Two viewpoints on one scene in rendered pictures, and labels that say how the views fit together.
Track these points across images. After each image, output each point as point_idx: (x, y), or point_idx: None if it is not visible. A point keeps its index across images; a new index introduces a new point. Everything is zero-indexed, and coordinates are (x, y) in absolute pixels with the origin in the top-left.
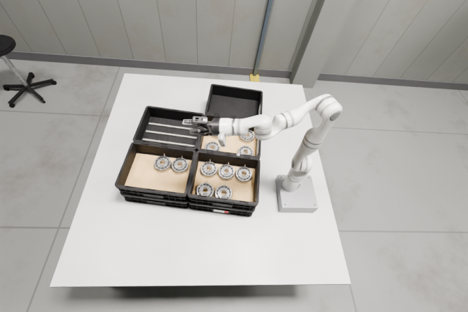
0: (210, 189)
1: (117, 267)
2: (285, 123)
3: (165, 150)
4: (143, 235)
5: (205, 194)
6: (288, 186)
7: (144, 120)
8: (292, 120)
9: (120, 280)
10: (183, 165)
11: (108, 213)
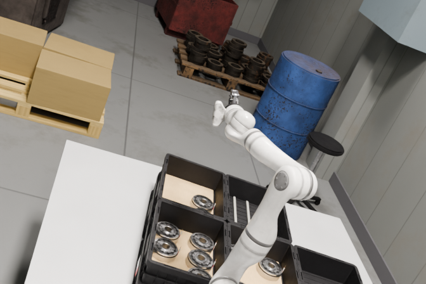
0: (169, 234)
1: (76, 176)
2: (249, 133)
3: (220, 200)
4: (108, 198)
5: (161, 228)
6: None
7: (259, 193)
8: (255, 138)
9: (61, 176)
10: None
11: (136, 179)
